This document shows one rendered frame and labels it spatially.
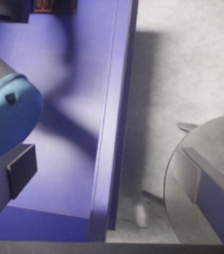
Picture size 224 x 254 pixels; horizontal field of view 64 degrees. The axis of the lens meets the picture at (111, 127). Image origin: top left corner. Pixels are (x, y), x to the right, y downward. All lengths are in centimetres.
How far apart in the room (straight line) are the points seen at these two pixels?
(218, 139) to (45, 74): 40
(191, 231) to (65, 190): 25
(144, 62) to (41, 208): 54
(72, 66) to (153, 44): 36
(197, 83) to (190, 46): 14
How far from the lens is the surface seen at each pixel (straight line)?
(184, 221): 38
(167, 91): 65
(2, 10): 39
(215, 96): 69
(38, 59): 49
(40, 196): 43
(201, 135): 38
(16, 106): 17
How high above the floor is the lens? 60
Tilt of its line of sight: 79 degrees down
